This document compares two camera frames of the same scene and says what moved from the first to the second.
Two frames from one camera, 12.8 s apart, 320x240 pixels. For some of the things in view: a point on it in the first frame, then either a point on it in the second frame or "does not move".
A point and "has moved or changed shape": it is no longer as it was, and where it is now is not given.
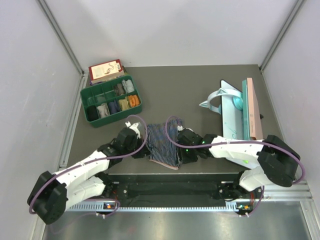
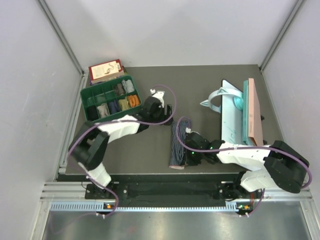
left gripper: [143, 153] -> [168, 112]
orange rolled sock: [133, 100] does not move
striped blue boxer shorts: [160, 149] has moved or changed shape
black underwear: [92, 113] does not move
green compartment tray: [111, 101] does not move
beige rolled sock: [103, 110] does not move
